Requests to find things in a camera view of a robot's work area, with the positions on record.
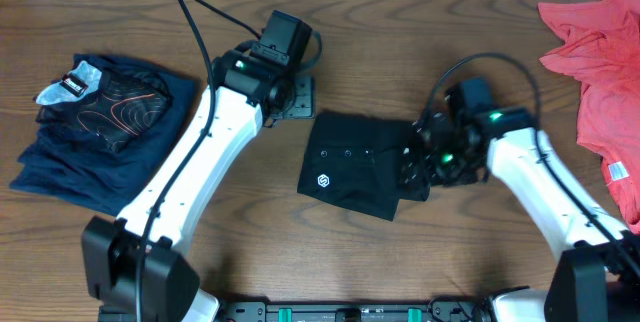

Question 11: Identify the folded navy blue shirt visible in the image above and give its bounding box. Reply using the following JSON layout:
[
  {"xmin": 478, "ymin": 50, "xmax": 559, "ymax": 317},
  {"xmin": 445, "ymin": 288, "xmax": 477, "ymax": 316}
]
[{"xmin": 9, "ymin": 54, "xmax": 196, "ymax": 216}]

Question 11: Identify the black cable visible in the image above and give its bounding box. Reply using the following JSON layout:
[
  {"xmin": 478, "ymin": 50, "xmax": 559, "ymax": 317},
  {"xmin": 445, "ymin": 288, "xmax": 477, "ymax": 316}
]
[
  {"xmin": 134, "ymin": 0, "xmax": 264, "ymax": 322},
  {"xmin": 422, "ymin": 51, "xmax": 640, "ymax": 278}
]

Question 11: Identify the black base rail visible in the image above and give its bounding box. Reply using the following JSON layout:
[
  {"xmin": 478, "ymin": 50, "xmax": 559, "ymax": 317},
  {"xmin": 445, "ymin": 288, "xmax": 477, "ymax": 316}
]
[{"xmin": 212, "ymin": 297, "xmax": 494, "ymax": 322}]

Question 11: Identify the folded black patterned shirt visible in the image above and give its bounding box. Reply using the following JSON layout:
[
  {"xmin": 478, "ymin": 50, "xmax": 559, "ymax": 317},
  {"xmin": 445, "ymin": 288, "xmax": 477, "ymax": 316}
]
[{"xmin": 35, "ymin": 60, "xmax": 172, "ymax": 153}]

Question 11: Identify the black t-shirt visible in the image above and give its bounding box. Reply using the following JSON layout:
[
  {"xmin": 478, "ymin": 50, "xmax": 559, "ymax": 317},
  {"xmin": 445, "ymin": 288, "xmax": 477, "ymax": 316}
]
[{"xmin": 297, "ymin": 112, "xmax": 430, "ymax": 221}]

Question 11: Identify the right black cable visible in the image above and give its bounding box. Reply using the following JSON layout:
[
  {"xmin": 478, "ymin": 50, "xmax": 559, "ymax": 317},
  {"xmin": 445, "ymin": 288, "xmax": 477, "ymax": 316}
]
[{"xmin": 422, "ymin": 51, "xmax": 640, "ymax": 278}]

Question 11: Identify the coral red shirt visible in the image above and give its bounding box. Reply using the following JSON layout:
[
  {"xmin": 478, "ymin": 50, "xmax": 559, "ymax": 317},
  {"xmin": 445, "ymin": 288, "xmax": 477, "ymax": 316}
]
[{"xmin": 538, "ymin": 0, "xmax": 639, "ymax": 234}]

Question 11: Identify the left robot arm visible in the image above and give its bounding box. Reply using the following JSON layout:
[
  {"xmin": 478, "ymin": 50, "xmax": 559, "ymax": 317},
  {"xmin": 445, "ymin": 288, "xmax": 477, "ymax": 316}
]
[{"xmin": 81, "ymin": 45, "xmax": 318, "ymax": 321}]

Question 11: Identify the left black cable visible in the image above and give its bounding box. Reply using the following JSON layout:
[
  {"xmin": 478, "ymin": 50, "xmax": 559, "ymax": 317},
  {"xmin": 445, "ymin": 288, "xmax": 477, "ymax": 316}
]
[{"xmin": 134, "ymin": 0, "xmax": 264, "ymax": 322}]

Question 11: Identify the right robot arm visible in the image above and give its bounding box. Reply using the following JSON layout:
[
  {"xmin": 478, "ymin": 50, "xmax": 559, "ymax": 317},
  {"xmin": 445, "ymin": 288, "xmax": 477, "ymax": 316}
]
[{"xmin": 400, "ymin": 108, "xmax": 639, "ymax": 321}]

